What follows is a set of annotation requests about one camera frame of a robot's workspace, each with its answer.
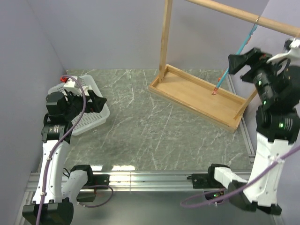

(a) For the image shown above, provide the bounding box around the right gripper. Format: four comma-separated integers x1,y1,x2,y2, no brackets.
228,45,290,101

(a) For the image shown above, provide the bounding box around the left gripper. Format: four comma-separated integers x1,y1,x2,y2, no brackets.
64,89,106,120

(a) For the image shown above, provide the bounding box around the blue wire hanger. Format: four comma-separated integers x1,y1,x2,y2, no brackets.
211,15,261,95

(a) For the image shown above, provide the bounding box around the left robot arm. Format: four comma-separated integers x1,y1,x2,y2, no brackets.
22,90,107,225

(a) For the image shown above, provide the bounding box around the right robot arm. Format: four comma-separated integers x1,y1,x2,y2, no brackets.
206,46,300,215

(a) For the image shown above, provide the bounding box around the white plastic basket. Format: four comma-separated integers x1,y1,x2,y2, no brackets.
46,75,110,136

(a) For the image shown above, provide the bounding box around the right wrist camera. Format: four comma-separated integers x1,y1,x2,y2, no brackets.
267,38,300,63

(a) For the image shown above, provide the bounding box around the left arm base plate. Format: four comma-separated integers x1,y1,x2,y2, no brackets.
86,174,110,190

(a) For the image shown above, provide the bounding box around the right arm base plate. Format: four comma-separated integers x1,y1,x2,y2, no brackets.
187,173,223,189

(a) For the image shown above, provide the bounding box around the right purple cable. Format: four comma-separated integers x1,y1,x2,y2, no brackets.
180,145,300,209

